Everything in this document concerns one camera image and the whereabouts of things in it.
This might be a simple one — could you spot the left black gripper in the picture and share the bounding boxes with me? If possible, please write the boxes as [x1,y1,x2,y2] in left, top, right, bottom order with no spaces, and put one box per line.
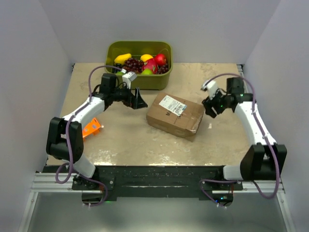
[111,82,148,109]

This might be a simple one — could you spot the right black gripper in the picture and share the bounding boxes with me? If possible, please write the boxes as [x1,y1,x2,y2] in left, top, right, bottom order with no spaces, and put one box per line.
[202,87,231,118]

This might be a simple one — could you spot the brown cardboard express box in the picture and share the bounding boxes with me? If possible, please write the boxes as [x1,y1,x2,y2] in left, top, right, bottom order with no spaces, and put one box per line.
[146,92,204,141]

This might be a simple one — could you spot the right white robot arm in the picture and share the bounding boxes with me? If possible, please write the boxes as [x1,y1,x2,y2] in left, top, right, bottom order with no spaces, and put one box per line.
[201,77,287,190]

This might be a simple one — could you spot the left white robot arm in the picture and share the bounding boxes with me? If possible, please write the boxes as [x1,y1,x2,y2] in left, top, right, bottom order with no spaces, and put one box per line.
[46,72,148,189]

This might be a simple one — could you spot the orange carton box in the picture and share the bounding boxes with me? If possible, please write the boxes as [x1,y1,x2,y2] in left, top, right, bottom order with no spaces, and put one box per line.
[82,117,103,140]

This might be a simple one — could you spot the green lime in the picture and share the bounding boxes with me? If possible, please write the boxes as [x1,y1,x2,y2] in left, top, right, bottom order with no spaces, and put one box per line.
[140,69,153,75]

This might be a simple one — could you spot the dark red grape bunch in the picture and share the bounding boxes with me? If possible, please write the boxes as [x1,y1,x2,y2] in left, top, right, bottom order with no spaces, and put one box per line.
[156,64,169,74]

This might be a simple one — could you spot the pink dragon fruit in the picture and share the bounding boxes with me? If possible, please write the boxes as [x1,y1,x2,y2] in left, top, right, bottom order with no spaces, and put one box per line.
[141,58,158,74]

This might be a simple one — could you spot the yellow lemon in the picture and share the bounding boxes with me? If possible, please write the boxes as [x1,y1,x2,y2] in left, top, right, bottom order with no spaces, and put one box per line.
[140,54,153,62]

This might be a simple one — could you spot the yellow mango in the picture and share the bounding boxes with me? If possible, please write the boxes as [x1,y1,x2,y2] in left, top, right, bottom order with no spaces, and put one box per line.
[114,53,132,65]

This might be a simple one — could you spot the red apple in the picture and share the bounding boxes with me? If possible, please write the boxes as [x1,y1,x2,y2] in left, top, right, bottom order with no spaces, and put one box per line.
[154,53,167,66]

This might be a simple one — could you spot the olive green plastic bin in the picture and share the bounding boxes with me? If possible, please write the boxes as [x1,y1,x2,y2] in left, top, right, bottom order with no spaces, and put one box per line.
[105,41,173,90]

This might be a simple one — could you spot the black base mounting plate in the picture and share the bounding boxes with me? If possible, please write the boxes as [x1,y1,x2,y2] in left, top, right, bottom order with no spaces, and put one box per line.
[71,166,243,204]

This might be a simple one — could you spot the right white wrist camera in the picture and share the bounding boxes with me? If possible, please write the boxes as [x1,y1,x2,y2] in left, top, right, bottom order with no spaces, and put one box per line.
[201,80,219,100]

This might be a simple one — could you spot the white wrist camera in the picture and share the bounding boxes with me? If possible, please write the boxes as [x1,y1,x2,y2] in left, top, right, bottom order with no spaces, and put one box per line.
[201,80,219,100]
[121,69,137,89]

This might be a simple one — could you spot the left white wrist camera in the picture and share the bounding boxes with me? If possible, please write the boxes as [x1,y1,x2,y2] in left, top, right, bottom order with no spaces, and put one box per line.
[121,69,137,89]

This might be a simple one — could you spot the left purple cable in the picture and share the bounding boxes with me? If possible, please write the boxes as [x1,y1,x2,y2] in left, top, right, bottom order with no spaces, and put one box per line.
[55,65,125,208]

